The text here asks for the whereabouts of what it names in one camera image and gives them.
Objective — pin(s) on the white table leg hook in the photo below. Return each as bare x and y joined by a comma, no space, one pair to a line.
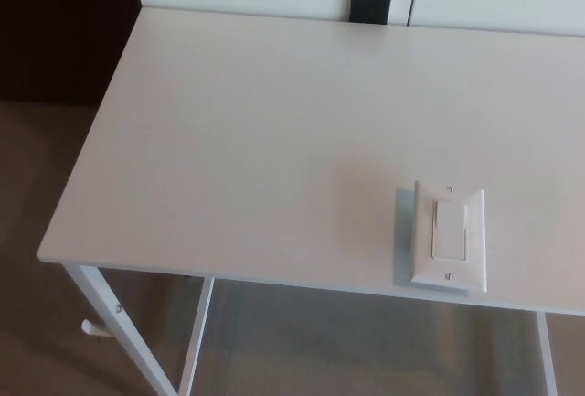
96,329

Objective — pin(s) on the light grey switch base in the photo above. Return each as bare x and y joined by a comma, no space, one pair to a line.
403,240

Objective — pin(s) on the black rectangular wall plate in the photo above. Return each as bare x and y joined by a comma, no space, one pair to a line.
371,5

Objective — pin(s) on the white table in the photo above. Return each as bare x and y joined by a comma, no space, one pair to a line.
251,140

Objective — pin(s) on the white rocker light switch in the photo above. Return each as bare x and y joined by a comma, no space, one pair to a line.
450,231

